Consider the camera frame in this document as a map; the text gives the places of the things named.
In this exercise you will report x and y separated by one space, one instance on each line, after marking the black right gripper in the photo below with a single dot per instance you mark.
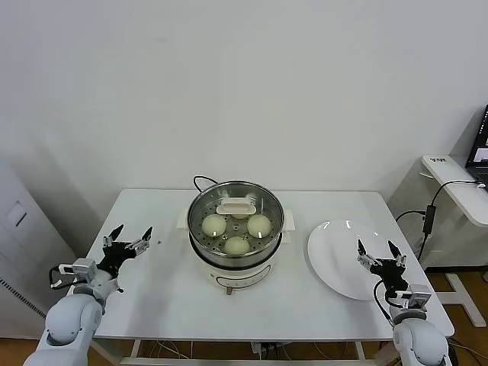
392 272

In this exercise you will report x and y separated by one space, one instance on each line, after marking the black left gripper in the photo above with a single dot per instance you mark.
114 255

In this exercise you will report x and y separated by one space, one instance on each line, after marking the white steamed baozi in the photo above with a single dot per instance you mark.
239 216
259 225
236 246
213 225

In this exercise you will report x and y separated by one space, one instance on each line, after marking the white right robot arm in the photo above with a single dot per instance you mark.
419 339

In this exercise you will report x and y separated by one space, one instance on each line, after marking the stainless steel steamer basket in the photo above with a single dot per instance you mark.
278 244

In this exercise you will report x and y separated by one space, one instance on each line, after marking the white round plate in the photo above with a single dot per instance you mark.
335 259

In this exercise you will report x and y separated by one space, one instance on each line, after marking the white grey cabinet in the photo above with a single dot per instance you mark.
23 248

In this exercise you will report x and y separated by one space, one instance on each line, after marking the white side desk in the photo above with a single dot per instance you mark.
450 171

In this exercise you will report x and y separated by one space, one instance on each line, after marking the cream electric cooker base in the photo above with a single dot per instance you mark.
236 278

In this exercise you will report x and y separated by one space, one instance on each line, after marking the black laptop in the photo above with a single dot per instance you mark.
480 152

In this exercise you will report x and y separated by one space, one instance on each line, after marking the white power strip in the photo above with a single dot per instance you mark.
267 348

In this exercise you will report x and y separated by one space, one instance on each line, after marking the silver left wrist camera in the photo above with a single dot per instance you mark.
84 267

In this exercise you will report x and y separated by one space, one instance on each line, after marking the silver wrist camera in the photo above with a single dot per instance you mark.
419 299
84 267

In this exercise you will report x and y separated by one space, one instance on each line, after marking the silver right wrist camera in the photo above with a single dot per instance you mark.
419 299

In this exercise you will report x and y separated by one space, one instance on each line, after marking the white table frame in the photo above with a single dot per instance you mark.
134 348

